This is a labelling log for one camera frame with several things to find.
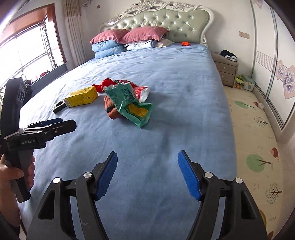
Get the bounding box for red sock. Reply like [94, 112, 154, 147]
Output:
[92, 78, 129, 92]

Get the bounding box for green snack bag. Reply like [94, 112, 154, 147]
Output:
[104, 83, 152, 128]

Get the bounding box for red white plastic wrapper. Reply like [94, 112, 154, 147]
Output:
[133, 86, 150, 102]

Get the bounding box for left forearm black sleeve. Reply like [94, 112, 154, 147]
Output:
[0, 179, 22, 240]

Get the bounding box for person's left hand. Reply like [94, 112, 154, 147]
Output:
[0, 155, 36, 193]

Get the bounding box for small black object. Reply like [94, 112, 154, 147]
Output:
[53, 101, 67, 114]

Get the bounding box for yellow carton box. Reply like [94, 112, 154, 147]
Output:
[63, 86, 98, 107]

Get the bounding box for cartoon tree play mat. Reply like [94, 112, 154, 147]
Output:
[223, 87, 284, 239]

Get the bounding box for blue bed sheet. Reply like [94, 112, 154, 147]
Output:
[19, 44, 237, 239]

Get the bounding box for light blue folded quilt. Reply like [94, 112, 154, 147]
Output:
[91, 40, 124, 59]

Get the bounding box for small white cup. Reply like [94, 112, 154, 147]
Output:
[257, 103, 265, 109]

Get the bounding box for green white storage box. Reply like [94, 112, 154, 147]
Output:
[241, 75, 256, 92]

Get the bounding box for left pink pillow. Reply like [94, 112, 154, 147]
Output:
[90, 28, 129, 44]

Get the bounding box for pink pillow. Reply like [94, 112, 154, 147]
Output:
[119, 26, 169, 44]
[90, 28, 129, 44]

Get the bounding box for grey bedside table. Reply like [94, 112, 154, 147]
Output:
[211, 52, 239, 88]

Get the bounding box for beige striped curtain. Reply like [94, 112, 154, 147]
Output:
[62, 0, 87, 66]

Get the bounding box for white sliding wardrobe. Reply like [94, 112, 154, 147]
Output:
[251, 1, 294, 143]

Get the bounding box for black white clothes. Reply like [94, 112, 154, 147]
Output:
[220, 49, 237, 62]

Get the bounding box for small orange object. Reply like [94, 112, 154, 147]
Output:
[181, 42, 190, 47]

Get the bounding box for patterned blue white pillow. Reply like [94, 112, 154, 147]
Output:
[124, 39, 174, 51]

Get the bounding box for right pink pillow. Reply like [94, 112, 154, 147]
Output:
[119, 26, 169, 44]

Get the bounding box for tufted green headboard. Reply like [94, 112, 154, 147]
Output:
[100, 1, 214, 44]

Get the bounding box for window with wooden frame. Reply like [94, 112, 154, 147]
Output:
[1, 1, 67, 91]

